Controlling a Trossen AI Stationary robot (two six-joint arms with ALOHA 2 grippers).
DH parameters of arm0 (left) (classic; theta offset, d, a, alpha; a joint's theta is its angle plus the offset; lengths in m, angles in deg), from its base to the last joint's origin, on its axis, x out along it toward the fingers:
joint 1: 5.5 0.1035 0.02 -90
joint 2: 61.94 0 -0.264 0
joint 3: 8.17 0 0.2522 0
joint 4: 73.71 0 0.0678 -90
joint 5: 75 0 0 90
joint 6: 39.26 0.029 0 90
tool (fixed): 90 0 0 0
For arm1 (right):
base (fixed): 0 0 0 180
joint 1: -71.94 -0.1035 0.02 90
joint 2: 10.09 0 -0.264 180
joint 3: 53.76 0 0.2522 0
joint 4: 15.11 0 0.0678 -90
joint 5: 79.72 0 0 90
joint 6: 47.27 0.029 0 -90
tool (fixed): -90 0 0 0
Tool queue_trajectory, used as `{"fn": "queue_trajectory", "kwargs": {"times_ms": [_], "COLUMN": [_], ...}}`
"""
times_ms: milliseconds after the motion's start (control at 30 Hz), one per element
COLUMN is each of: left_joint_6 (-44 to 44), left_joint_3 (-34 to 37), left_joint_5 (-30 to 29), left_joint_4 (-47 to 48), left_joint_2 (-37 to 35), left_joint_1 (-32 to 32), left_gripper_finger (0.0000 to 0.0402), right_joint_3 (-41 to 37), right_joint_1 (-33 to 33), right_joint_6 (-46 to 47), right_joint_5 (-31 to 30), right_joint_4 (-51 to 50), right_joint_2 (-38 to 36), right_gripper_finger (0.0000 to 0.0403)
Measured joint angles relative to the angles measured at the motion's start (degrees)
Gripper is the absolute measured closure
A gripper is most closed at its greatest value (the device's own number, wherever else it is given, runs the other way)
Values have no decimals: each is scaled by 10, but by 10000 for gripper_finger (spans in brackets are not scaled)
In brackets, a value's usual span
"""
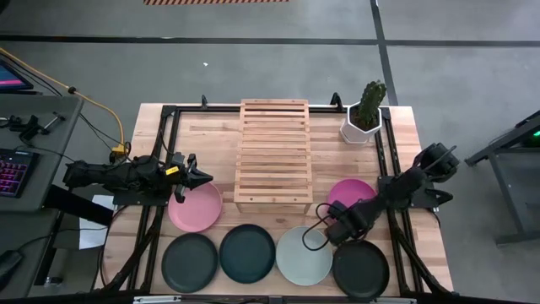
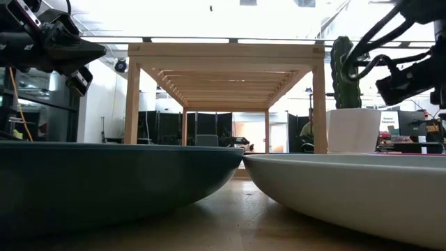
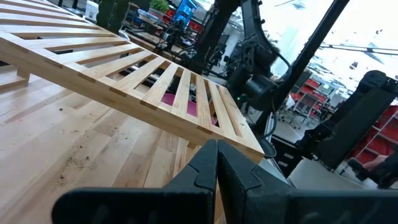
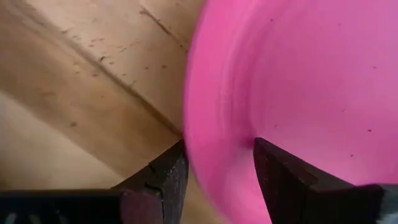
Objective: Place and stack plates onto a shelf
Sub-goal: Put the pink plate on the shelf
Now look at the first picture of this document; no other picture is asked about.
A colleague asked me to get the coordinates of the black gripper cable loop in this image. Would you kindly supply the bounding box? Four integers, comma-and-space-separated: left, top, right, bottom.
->
301, 202, 338, 252

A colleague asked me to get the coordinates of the silver metal bracket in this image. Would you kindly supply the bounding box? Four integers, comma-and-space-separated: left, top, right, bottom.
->
132, 295, 182, 304

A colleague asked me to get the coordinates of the red plate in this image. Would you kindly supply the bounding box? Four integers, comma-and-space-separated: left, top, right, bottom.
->
167, 181, 224, 234

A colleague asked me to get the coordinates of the grey side desk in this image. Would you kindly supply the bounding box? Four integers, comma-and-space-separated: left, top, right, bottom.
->
0, 93, 84, 212

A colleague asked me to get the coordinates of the computer monitor with pink screen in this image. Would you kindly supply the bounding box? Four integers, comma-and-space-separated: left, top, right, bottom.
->
0, 58, 35, 92

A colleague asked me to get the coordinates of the magenta plate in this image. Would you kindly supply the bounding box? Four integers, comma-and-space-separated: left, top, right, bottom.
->
327, 178, 377, 221

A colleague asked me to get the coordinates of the black plate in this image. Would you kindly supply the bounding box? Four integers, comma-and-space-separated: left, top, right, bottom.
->
332, 239, 391, 301
160, 232, 219, 294

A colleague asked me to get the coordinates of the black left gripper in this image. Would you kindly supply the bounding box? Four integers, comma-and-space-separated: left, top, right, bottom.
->
166, 151, 214, 204

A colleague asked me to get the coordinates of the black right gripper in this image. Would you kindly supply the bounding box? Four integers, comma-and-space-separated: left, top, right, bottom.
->
327, 201, 375, 247

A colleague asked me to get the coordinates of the dark teal plate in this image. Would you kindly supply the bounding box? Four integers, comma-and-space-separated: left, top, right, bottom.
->
219, 223, 277, 285

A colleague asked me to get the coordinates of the wooden slatted shelf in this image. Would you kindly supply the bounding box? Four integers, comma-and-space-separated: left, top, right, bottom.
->
233, 98, 314, 214

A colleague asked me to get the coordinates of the white plant pot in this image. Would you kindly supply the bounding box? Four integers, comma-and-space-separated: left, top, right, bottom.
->
340, 102, 383, 141

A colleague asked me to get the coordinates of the pale grey plate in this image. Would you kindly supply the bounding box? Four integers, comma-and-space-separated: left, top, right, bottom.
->
275, 225, 334, 287

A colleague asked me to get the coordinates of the backlit black keyboard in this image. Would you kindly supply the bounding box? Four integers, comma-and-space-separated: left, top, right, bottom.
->
0, 148, 41, 198

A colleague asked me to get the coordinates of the yellow cable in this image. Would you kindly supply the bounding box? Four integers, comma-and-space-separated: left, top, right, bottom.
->
0, 46, 127, 149

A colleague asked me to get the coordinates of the dark metal desk frame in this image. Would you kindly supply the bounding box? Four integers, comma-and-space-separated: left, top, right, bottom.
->
463, 109, 540, 247

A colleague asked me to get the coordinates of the white paper sheet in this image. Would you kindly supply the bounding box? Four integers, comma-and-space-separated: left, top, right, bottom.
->
78, 193, 116, 250

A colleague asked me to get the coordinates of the green cactus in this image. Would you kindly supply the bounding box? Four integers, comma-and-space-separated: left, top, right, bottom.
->
356, 79, 388, 130

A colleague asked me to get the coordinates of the black clamp tool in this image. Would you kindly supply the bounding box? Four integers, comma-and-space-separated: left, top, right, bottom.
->
7, 111, 67, 143

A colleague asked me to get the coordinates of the black metal table frame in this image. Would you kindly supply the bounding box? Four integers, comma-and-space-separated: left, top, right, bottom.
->
94, 103, 455, 303

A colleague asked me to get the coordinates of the black flat bar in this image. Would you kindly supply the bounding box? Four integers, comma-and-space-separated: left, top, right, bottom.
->
44, 184, 115, 227

